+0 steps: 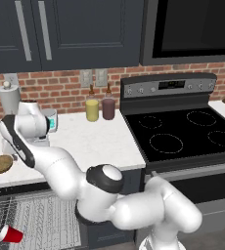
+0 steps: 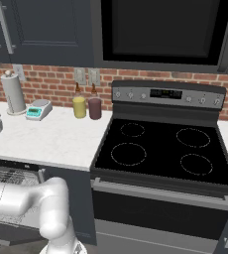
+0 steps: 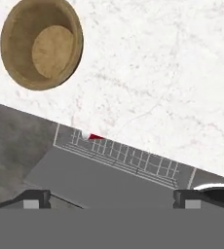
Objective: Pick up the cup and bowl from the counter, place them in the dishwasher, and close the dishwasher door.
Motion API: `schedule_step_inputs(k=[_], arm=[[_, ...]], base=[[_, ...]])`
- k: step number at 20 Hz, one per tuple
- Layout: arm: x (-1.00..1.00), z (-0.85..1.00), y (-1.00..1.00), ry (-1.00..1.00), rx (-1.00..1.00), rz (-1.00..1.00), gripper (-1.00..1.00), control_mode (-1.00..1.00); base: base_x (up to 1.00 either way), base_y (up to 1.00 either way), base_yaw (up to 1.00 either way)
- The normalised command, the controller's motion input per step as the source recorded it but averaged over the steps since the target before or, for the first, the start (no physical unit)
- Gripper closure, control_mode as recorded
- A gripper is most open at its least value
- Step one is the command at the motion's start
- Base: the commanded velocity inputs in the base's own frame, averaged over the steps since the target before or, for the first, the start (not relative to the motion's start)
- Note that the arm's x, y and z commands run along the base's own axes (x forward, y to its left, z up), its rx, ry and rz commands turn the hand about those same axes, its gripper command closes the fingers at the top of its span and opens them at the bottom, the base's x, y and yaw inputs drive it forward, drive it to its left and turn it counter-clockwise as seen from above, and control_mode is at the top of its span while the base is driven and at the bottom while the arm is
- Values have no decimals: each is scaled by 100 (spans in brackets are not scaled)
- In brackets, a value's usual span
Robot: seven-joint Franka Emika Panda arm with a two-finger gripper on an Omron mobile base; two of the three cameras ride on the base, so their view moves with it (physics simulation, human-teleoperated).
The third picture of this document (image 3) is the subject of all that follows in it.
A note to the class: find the red and white cup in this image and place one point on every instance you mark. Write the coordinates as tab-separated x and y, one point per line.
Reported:
94	136

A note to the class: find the brown wooden bowl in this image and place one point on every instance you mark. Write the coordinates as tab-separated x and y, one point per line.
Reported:
42	45

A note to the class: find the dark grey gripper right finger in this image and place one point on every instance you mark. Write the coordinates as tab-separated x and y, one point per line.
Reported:
186	197

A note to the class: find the grey dishwasher door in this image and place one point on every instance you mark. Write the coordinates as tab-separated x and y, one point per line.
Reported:
94	181

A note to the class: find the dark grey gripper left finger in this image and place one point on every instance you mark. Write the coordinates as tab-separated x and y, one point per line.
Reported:
36	197

